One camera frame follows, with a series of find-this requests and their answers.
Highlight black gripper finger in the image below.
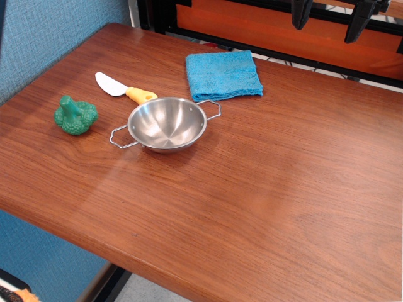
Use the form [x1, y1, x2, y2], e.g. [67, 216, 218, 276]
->
[291, 0, 313, 30]
[344, 0, 378, 43]

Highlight blue cloth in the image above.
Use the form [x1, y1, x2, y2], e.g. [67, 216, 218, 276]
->
[186, 50, 263, 102]

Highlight green toy broccoli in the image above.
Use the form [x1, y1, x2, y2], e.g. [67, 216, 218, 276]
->
[54, 95, 98, 135]

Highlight orange black object at corner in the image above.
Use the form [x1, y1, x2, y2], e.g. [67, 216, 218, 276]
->
[1, 269, 40, 302]

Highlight small steel two-handled bowl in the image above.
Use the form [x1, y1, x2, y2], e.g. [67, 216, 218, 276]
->
[110, 97, 222, 154]

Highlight toy knife yellow handle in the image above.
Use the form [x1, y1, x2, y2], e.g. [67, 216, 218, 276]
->
[95, 72, 157, 105]

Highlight black table leg frame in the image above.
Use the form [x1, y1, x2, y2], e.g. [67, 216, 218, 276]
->
[76, 262, 132, 302]

